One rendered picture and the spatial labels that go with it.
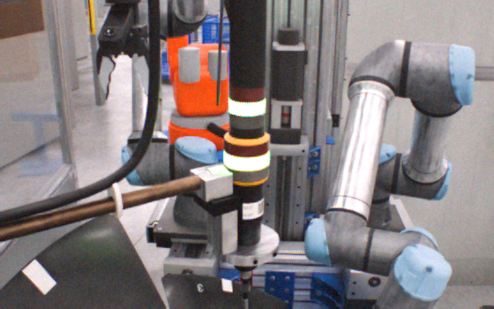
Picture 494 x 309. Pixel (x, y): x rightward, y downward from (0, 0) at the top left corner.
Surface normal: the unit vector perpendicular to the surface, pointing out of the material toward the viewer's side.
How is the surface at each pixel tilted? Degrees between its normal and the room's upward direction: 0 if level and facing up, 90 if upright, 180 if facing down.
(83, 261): 50
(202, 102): 90
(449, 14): 89
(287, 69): 90
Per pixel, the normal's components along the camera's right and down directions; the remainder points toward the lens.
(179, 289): 0.22, -0.85
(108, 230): 0.60, -0.52
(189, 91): 0.21, 0.35
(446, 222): -0.02, 0.35
